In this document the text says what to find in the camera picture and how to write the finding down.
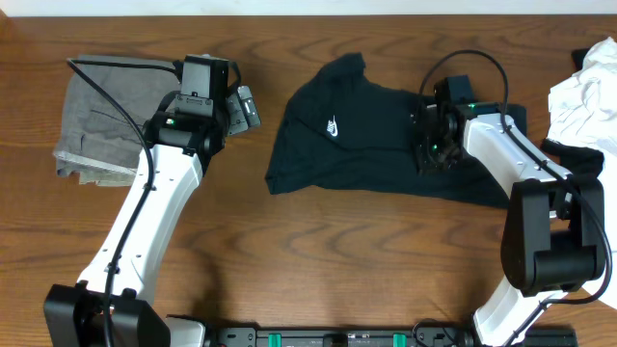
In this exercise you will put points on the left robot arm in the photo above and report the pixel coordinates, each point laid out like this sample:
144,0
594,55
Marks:
111,302

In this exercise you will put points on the white crumpled garment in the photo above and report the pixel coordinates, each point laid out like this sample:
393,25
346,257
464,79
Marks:
583,114

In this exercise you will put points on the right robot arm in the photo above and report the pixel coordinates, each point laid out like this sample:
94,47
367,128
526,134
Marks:
553,240

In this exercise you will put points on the black Nike t-shirt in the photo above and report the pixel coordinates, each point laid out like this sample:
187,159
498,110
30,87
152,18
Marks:
340,131

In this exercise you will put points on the black garment under white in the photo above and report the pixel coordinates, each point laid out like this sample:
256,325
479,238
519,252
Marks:
582,159

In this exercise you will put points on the folded grey shorts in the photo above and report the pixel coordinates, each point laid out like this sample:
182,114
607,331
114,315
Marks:
97,142

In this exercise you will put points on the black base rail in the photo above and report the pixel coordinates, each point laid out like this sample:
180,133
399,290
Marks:
430,336

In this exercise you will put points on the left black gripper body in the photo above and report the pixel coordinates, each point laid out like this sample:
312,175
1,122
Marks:
236,120

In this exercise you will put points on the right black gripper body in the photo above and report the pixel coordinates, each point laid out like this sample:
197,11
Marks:
434,154

